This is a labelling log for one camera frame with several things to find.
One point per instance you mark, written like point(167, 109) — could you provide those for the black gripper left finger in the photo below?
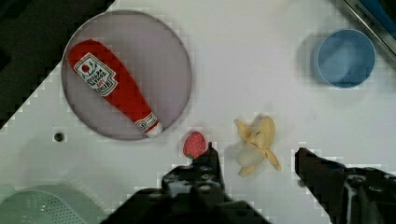
point(204, 170)

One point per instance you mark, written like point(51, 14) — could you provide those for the green plastic colander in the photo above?
point(48, 204)

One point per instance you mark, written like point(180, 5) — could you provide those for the grey round plate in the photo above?
point(153, 54)

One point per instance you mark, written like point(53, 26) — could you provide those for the black toaster oven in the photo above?
point(379, 17)

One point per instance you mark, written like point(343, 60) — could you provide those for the pink toy strawberry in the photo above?
point(194, 145)

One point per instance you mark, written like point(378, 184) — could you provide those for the red plush ketchup bottle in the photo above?
point(104, 72)

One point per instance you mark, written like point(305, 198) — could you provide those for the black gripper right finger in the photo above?
point(348, 195)

